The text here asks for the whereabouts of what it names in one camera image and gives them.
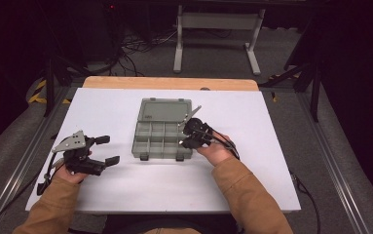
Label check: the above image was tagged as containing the left hand-held gripper cable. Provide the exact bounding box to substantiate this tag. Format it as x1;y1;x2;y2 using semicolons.
36;137;70;197

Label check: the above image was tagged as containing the white metal stand frame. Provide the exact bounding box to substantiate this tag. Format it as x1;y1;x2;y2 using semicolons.
172;4;267;76

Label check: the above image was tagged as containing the white board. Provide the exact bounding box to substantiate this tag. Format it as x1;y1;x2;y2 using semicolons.
25;87;302;215

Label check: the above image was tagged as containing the hand-held gripper cable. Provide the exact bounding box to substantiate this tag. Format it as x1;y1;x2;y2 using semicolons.
36;137;70;197
203;127;242;161

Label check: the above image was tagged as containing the grey plastic compartment box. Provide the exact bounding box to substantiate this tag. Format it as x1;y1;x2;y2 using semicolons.
131;97;196;163

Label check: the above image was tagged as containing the person's right hand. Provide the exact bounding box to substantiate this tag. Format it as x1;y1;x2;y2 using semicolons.
196;131;238;167

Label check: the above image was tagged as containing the bundle of black floor cables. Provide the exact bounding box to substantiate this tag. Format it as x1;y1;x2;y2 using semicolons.
117;27;179;78

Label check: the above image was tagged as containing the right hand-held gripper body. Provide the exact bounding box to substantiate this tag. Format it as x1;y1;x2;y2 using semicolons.
177;105;215;150

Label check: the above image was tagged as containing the wooden table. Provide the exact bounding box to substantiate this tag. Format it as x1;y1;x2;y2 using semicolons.
82;76;260;92

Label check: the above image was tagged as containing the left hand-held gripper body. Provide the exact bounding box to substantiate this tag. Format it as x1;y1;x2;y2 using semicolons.
51;130;106;176

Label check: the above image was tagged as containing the person's dark lap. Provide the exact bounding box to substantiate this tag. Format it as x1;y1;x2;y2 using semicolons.
101;214;243;234

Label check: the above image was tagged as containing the black tripod stand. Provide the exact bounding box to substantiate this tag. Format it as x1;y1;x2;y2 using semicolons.
42;57;90;118
258;16;322;123

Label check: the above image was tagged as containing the yellow black hazard tape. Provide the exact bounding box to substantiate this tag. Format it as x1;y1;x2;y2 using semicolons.
27;79;72;105

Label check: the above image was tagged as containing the person's left hand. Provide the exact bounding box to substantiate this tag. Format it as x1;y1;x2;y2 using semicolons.
54;163;90;185

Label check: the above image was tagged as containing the aluminium floor rail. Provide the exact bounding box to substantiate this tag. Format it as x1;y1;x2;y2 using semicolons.
0;87;78;234
295;92;373;234

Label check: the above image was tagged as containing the black floor cable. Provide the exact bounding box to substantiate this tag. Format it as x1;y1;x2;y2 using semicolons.
288;169;322;234

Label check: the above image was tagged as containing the right hand-held gripper cable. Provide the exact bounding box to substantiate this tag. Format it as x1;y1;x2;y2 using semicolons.
203;127;242;161

